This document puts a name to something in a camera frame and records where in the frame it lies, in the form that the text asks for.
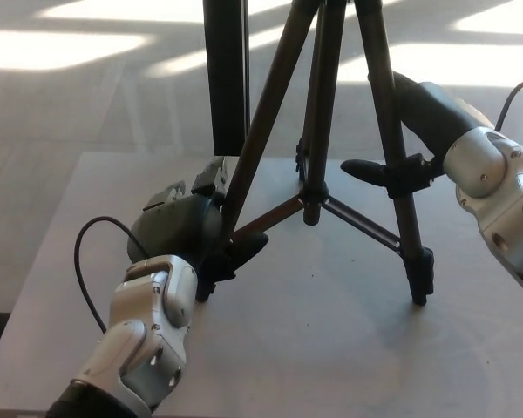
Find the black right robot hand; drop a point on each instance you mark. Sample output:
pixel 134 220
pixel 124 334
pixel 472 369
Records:
pixel 436 117

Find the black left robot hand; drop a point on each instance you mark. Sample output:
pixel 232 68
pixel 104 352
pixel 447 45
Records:
pixel 178 226

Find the brown and black camera tripod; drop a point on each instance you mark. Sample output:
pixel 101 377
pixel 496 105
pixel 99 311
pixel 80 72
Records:
pixel 316 130

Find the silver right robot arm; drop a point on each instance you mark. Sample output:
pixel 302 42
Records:
pixel 505 196

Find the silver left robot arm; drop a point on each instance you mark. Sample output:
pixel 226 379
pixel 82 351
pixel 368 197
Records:
pixel 157 313

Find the black vertical post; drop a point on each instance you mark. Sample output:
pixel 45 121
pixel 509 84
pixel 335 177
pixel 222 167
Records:
pixel 224 65

